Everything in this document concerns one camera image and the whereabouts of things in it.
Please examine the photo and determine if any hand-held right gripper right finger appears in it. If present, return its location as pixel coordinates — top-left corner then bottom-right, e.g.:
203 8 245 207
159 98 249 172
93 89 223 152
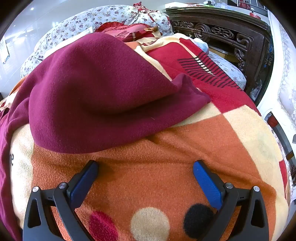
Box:
193 160 270 241

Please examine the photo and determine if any maroon fleece garment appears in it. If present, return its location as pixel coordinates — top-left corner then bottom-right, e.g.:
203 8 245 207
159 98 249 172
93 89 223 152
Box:
0 32 211 241

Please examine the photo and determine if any white ornate furniture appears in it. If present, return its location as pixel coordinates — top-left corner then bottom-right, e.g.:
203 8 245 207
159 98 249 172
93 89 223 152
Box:
254 9 296 164

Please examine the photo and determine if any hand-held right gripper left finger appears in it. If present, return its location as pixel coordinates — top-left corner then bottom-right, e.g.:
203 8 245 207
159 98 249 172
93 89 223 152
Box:
22 160 99 241

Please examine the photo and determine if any wall calendar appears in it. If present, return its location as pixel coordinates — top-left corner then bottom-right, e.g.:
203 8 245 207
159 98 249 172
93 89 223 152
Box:
0 38 11 65

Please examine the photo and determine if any white pillow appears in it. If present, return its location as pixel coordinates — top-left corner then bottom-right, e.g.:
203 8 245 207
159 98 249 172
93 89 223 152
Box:
78 26 94 36

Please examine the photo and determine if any floral mattress cover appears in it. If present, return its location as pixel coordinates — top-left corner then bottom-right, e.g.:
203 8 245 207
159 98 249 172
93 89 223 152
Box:
207 50 246 91

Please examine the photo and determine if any dark carved wooden cabinet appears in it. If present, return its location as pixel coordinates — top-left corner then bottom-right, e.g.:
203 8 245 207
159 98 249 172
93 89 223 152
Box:
162 6 275 94

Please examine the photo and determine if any floral upholstered headboard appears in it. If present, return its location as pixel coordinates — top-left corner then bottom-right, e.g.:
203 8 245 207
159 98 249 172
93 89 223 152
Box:
20 5 174 79

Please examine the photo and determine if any printed checkered rose blanket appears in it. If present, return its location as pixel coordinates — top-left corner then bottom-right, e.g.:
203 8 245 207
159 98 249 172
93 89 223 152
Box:
0 34 290 241

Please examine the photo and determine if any light blue cloth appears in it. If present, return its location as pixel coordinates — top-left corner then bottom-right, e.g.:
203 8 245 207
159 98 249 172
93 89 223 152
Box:
194 38 210 53

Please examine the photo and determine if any red ruffled pillow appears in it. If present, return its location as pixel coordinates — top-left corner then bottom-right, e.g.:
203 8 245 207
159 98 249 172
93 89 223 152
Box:
94 21 163 43

